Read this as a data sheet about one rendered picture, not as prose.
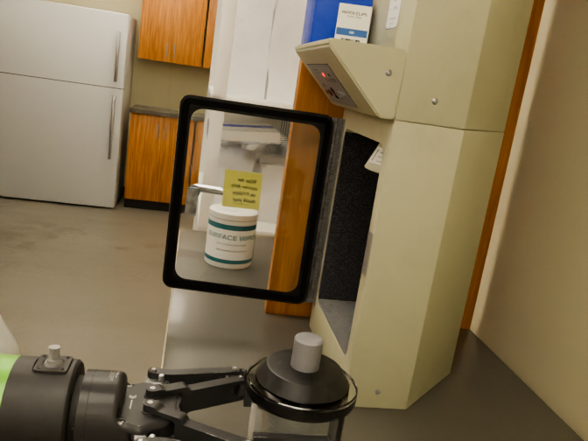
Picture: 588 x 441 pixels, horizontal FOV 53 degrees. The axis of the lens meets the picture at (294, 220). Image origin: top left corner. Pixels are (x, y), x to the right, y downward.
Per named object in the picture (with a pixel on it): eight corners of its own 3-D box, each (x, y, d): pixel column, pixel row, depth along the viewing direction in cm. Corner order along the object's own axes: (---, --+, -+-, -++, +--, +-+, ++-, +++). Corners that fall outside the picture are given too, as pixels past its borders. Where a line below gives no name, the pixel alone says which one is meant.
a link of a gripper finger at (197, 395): (146, 430, 57) (141, 422, 58) (245, 405, 64) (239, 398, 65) (150, 393, 56) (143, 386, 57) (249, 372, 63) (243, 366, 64)
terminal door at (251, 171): (305, 305, 126) (335, 115, 117) (161, 286, 124) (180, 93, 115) (305, 304, 127) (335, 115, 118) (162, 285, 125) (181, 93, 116)
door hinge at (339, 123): (312, 302, 127) (342, 118, 118) (314, 306, 125) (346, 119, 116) (305, 301, 127) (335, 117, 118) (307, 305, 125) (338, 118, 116)
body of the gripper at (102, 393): (71, 398, 51) (181, 403, 52) (90, 352, 59) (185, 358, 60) (66, 474, 52) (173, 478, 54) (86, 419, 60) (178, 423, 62)
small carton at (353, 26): (366, 49, 97) (372, 10, 96) (365, 47, 92) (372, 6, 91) (335, 45, 97) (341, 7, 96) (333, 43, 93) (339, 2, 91)
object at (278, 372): (333, 378, 64) (344, 320, 62) (356, 428, 55) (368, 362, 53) (248, 373, 62) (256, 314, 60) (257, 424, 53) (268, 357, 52)
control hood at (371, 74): (344, 106, 118) (353, 54, 116) (395, 120, 87) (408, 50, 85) (287, 98, 116) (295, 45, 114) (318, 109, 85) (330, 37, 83)
